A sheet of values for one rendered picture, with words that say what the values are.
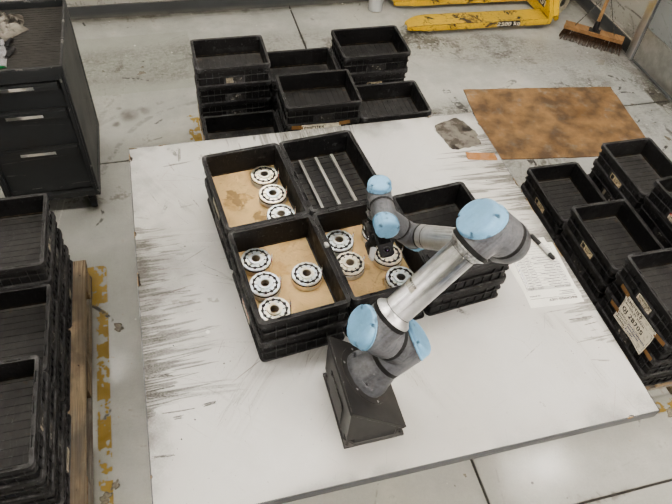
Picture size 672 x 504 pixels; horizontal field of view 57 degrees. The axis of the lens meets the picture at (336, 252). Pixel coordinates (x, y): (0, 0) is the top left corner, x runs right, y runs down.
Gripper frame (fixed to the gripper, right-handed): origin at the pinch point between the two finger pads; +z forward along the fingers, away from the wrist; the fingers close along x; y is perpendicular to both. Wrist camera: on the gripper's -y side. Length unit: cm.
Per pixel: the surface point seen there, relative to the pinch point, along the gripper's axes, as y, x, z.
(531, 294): -21, -52, 21
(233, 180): 54, 38, -2
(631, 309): -26, -105, 53
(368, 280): -6.3, 6.6, 1.9
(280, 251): 14.8, 31.3, -0.7
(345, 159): 54, -8, 3
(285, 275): 4.0, 32.8, -0.9
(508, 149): 123, -142, 99
